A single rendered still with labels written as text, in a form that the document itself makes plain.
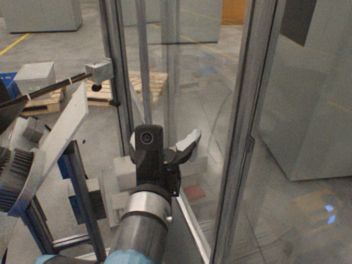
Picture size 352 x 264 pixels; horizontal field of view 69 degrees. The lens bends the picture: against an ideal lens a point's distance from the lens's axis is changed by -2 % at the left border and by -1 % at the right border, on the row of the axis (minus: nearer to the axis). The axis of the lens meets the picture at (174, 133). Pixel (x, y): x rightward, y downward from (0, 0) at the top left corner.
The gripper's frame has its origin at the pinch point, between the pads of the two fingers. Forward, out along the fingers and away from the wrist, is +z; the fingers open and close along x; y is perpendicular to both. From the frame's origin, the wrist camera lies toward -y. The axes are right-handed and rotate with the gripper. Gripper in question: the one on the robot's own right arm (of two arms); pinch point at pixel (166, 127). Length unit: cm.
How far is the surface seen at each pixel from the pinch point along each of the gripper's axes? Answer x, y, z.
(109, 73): -35, 6, 54
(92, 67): -39, 1, 49
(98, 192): -48, 57, 34
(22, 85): -239, 75, 232
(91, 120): -155, 125, 220
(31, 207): -68, 46, 15
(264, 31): 18.6, -21.5, -9.9
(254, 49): 17.2, -19.1, -10.2
